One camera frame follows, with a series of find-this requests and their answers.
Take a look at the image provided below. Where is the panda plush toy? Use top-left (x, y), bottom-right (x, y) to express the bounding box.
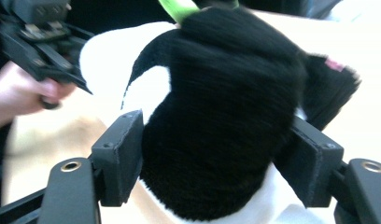
top-left (79, 0), bottom-right (362, 224)

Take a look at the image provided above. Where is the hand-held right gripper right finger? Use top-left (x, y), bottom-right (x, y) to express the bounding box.
top-left (274, 117), bottom-right (346, 208)

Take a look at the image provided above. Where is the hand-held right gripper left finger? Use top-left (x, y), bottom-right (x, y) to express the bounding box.
top-left (91, 109), bottom-right (145, 207)

